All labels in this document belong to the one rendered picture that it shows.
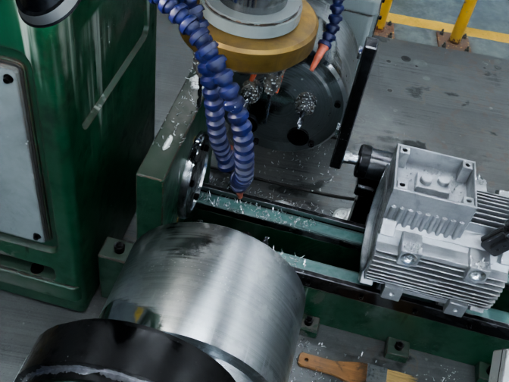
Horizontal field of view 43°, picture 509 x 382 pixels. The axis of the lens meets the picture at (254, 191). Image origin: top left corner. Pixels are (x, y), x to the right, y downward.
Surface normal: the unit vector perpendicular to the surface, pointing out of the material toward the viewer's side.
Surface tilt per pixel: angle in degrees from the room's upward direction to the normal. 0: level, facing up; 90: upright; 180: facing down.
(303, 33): 0
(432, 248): 0
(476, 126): 0
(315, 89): 90
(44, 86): 90
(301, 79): 90
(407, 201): 90
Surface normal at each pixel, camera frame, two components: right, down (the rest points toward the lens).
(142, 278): -0.46, -0.70
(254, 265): 0.51, -0.52
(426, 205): -0.21, 0.69
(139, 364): 0.20, -0.66
